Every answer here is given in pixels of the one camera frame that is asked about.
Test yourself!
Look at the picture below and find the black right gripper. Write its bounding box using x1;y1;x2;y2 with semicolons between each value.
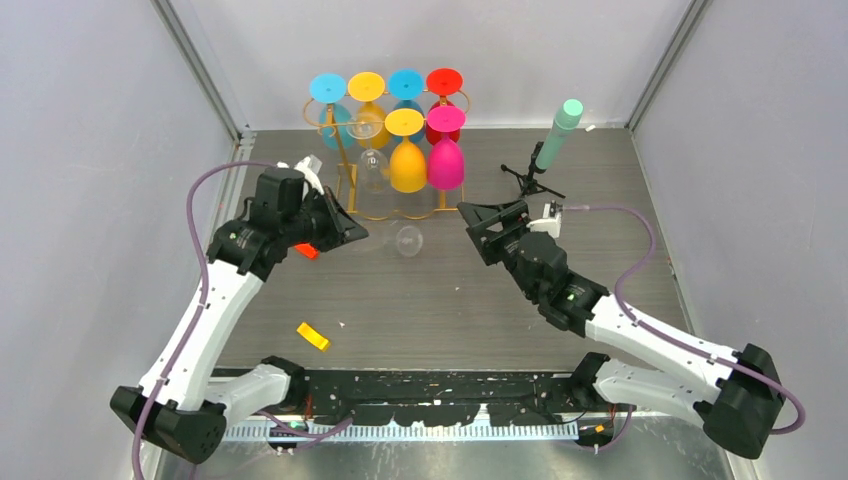
457;199;540;301

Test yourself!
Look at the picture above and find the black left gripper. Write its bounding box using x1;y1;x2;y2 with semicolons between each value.
283;185;367;253

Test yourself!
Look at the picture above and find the clear wine glass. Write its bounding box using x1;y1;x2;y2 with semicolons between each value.
347;111;389;193
360;222;424;258

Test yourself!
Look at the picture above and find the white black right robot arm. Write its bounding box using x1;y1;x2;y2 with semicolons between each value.
457;200;789;459

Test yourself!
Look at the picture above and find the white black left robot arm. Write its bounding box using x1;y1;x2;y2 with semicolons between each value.
110;157;368;465

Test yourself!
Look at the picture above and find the pink wine glass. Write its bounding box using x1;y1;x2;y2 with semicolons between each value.
425;105;466;191

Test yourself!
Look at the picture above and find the yellow wine glass front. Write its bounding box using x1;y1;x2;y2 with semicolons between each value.
384;108;427;194

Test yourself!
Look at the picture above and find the yellow wine glass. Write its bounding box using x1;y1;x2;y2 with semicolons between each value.
347;72;391;150
384;108;427;194

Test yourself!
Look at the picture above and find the yellow wine glass back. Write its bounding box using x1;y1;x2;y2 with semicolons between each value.
347;72;391;150

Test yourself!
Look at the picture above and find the blue wine glass left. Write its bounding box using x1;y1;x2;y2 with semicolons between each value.
309;73;354;150

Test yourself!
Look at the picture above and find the blue wine glass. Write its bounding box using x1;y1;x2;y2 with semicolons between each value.
309;73;354;150
387;69;425;114

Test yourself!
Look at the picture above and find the red wine glass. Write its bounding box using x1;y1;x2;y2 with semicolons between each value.
425;67;463;145

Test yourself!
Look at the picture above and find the blue wine glass right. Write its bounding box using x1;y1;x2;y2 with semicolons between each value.
387;69;425;114

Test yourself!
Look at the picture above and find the orange red block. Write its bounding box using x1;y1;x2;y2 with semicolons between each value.
294;243;320;260

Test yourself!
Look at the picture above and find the small black tripod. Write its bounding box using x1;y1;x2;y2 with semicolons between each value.
500;141;566;199

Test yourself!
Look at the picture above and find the yellow block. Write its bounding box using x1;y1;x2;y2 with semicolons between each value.
296;322;331;352

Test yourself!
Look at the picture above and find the mint green bottle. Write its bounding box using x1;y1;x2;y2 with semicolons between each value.
535;98;584;172

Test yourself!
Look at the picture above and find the gold wire glass rack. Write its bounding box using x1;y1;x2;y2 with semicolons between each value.
302;98;458;221

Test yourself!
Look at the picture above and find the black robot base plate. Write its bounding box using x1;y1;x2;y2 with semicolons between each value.
218;366;637;431

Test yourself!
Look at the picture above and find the aluminium frame rail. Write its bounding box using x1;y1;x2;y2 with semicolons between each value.
223;413;592;444

